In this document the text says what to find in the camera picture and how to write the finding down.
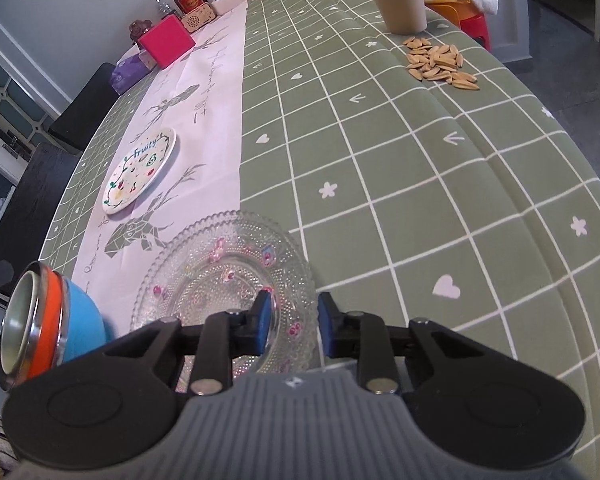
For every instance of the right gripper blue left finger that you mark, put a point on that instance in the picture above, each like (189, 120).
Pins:
(259, 322)

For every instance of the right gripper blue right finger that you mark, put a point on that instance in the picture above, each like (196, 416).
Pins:
(329, 318)

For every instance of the clear glass plate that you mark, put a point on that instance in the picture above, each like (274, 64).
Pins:
(221, 263)

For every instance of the blue steel bowl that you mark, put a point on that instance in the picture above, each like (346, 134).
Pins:
(86, 327)

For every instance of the fruity painted white plate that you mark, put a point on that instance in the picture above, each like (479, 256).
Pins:
(137, 169)

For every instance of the orange steel bowl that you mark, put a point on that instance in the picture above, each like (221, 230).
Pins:
(46, 327)

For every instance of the green ceramic bowl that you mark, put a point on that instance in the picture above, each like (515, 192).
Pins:
(15, 322)

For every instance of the green checked tablecloth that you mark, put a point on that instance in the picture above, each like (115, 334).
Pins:
(409, 199)

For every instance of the white deer table runner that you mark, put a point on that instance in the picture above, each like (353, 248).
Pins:
(199, 97)

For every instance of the black chair near left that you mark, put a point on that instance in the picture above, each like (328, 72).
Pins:
(30, 211)

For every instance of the black chair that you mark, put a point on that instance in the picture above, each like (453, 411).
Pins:
(30, 211)
(78, 123)

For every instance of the black chair far left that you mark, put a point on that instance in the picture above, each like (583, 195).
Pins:
(78, 123)

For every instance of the purple tissue box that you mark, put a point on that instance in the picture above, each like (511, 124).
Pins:
(130, 71)

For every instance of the pink square box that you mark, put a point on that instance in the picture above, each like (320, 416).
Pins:
(167, 41)

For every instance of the beige small speaker box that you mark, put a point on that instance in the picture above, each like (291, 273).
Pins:
(199, 17)

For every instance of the brown figurine ornament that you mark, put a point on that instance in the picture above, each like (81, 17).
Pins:
(139, 28)

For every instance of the clear water bottle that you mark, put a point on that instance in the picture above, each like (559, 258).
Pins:
(165, 10)

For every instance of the red plastic stool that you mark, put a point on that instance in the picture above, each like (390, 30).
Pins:
(466, 17)

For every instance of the glass panel door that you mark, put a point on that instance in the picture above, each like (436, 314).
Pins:
(23, 123)

